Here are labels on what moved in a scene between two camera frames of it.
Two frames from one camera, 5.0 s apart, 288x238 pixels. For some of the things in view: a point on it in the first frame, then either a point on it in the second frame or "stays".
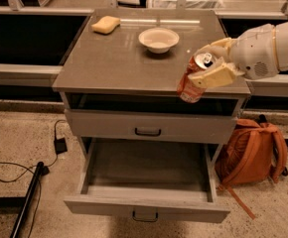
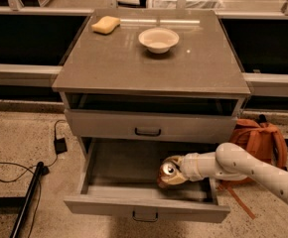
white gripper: x=253 y=53 -> x=191 y=167
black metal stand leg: x=15 y=232 stays
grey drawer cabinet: x=147 y=157 stays
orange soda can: x=187 y=90 -> x=167 y=170
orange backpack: x=252 y=153 stays
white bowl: x=159 y=40 stays
